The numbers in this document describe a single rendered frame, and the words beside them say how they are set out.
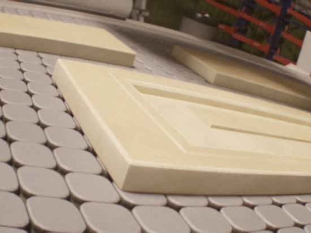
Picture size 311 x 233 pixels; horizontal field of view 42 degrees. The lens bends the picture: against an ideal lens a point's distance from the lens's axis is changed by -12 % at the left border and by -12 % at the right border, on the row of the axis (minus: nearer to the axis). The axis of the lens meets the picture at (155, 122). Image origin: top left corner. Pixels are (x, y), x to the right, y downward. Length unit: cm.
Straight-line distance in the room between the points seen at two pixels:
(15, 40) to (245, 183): 30
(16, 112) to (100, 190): 10
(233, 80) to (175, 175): 37
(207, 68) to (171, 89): 20
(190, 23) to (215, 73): 499
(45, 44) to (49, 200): 30
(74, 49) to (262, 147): 24
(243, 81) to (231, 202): 36
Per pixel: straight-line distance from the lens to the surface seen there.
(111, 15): 93
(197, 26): 556
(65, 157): 27
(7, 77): 38
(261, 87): 65
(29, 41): 49
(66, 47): 50
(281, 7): 792
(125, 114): 31
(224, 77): 60
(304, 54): 283
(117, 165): 25
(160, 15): 869
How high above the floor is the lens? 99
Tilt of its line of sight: 18 degrees down
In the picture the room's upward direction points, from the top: 19 degrees clockwise
